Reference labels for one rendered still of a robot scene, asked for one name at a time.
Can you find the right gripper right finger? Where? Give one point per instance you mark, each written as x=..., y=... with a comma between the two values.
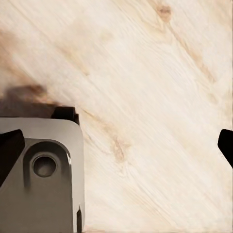
x=225, y=144

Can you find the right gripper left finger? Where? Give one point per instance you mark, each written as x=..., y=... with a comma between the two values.
x=12, y=145

